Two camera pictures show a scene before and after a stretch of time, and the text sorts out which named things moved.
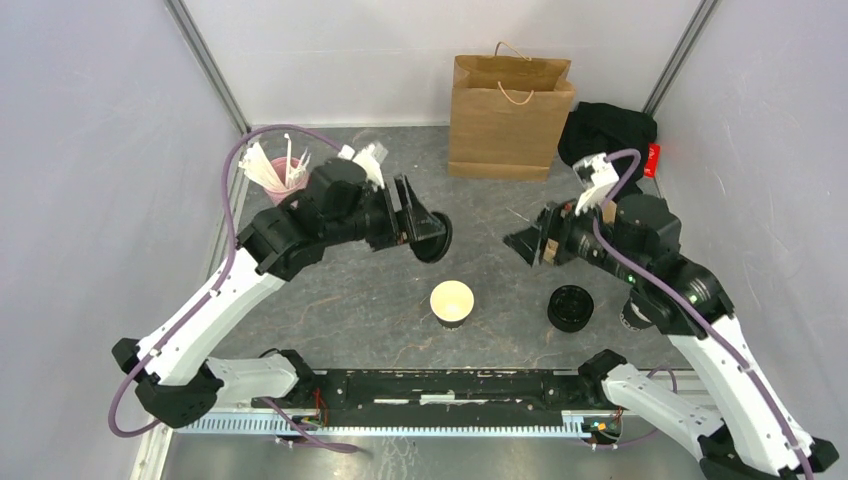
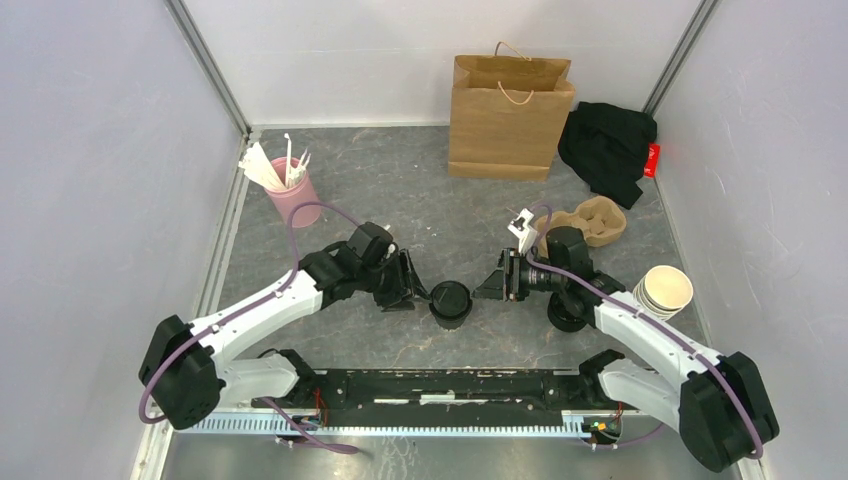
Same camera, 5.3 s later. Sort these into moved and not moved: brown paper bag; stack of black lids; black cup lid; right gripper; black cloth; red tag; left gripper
Moved: left gripper; right gripper; black cup lid
Not moved: brown paper bag; black cloth; red tag; stack of black lids
